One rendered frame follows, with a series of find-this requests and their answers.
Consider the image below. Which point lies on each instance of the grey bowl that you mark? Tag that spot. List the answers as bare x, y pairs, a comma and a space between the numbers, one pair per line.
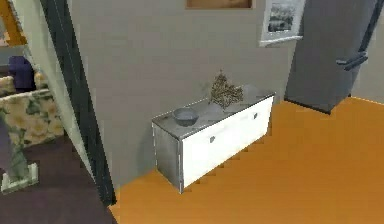
185, 116

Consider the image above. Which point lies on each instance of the dried brown house plant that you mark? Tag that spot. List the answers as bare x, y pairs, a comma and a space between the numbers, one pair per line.
225, 91

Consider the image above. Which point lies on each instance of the white low cabinet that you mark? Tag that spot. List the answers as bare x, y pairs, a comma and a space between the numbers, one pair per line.
220, 140

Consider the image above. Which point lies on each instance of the dark room door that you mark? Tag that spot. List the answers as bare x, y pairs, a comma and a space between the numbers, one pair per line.
78, 100

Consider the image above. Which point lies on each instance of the white framed picture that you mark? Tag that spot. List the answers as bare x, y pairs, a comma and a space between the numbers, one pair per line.
280, 20

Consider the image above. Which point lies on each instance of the grey fridge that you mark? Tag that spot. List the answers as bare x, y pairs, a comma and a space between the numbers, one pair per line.
320, 53

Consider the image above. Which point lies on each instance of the floral patterned sofa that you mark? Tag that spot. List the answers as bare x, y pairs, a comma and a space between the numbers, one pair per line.
30, 115

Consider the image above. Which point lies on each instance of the dark blue armchair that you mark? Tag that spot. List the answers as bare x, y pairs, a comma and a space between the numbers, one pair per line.
22, 72

